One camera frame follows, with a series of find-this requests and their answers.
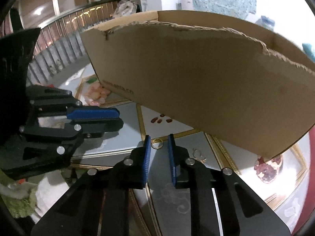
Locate gold outline butterfly pendant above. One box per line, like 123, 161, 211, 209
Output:
193, 149, 207, 163

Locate gold ring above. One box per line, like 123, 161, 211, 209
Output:
150, 138, 164, 150

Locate metal stair railing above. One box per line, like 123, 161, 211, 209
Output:
26, 0, 121, 86

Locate pink floral blanket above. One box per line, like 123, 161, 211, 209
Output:
304, 127, 315, 217

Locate pile of clothes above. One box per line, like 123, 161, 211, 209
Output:
113, 0, 139, 18

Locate brown cardboard box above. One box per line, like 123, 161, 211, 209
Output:
81, 10, 314, 158

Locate teal floral pillow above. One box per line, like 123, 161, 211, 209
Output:
302, 43, 315, 62

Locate blue water jug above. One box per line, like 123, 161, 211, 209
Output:
255, 16, 275, 31

